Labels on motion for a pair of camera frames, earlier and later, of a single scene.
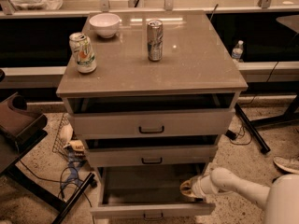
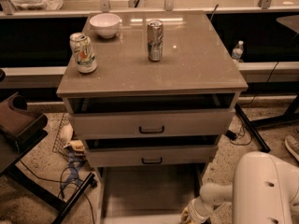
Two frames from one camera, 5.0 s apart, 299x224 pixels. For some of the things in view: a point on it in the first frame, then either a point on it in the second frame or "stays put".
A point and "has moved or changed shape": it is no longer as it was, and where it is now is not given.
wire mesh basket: x=67 y=144 stays put
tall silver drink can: x=155 y=39 stays put
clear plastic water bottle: x=237 y=51 stays put
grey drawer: x=145 y=124 stays put
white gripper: x=197 y=188 → x=196 y=209
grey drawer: x=147 y=183 has moved or changed shape
